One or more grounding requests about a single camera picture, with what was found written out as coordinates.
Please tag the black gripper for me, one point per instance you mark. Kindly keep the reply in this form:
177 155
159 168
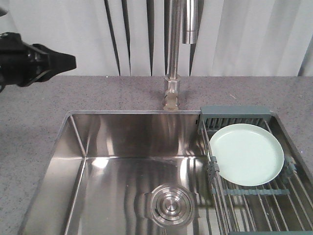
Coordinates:
23 64

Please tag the light green round plate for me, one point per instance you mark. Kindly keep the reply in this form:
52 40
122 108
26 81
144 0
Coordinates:
247 155

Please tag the white pleated curtain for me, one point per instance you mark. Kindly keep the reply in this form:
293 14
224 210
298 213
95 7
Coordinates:
131 37

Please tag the stainless steel sink basin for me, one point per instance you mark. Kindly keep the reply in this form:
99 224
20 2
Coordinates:
105 162

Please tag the steel kitchen faucet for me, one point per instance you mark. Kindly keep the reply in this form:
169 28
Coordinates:
183 28

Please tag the round steel sink drain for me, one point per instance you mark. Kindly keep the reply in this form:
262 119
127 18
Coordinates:
171 205

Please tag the green wire dish rack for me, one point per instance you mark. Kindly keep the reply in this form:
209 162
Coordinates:
283 206

